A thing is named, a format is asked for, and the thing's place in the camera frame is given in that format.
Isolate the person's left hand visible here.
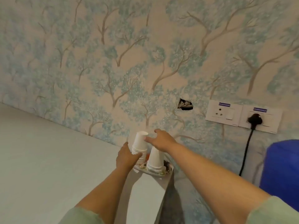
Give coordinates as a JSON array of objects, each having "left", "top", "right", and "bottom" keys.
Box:
[{"left": 116, "top": 142, "right": 143, "bottom": 172}]

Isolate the person's right hand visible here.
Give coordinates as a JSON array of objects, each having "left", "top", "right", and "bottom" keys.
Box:
[{"left": 144, "top": 129, "right": 179, "bottom": 153}]

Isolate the stack of white cups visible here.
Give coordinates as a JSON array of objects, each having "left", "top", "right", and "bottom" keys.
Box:
[
  {"left": 131, "top": 147, "right": 148, "bottom": 165},
  {"left": 146, "top": 146, "right": 166, "bottom": 173}
]

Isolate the white paper drinking cup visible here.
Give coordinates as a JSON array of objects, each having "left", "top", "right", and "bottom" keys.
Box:
[{"left": 134, "top": 131, "right": 149, "bottom": 152}]

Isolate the patterned tray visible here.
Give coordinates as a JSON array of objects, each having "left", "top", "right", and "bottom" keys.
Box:
[{"left": 132, "top": 158, "right": 174, "bottom": 177}]

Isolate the person's right forearm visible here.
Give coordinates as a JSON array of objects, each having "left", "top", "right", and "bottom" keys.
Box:
[{"left": 163, "top": 142, "right": 272, "bottom": 218}]

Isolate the person's left forearm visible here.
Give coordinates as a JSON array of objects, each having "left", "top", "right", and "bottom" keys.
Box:
[{"left": 74, "top": 161, "right": 140, "bottom": 224}]

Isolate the light green left sleeve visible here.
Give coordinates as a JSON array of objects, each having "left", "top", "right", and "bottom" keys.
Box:
[{"left": 58, "top": 206, "right": 105, "bottom": 224}]

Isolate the light green sleeve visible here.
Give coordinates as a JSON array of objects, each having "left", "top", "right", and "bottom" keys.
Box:
[
  {"left": 58, "top": 206, "right": 105, "bottom": 224},
  {"left": 246, "top": 195, "right": 299, "bottom": 224}
]

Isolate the black power plug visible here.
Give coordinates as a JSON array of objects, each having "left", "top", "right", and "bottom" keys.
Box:
[{"left": 247, "top": 113, "right": 263, "bottom": 131}]

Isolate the blue bottle cover cloth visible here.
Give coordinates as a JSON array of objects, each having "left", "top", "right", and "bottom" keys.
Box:
[{"left": 259, "top": 140, "right": 299, "bottom": 213}]

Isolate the light green right sleeve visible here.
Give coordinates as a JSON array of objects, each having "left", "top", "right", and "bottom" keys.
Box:
[{"left": 246, "top": 195, "right": 299, "bottom": 224}]

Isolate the white wall socket plate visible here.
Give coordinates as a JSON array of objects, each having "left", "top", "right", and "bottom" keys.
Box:
[
  {"left": 238, "top": 105, "right": 283, "bottom": 134},
  {"left": 205, "top": 100, "right": 243, "bottom": 127}
]

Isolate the black power cable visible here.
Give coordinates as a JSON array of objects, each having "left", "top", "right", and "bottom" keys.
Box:
[{"left": 238, "top": 129, "right": 254, "bottom": 177}]

